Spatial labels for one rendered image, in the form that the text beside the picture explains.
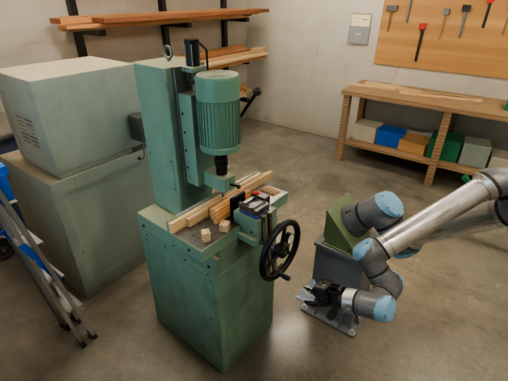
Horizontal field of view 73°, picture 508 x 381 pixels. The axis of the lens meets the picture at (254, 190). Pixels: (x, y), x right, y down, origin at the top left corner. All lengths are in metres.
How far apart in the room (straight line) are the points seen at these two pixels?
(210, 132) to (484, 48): 3.39
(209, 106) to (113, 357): 1.53
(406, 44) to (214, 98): 3.34
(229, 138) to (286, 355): 1.30
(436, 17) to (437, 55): 0.38
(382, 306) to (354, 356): 0.98
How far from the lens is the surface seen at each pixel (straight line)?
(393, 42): 4.47
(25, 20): 3.57
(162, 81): 1.50
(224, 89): 1.34
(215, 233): 1.47
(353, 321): 2.34
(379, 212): 1.83
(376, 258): 1.34
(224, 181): 1.51
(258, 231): 1.46
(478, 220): 1.61
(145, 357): 2.23
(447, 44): 4.36
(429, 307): 2.64
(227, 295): 1.68
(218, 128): 1.38
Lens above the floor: 1.78
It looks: 30 degrees down
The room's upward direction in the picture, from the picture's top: straight up
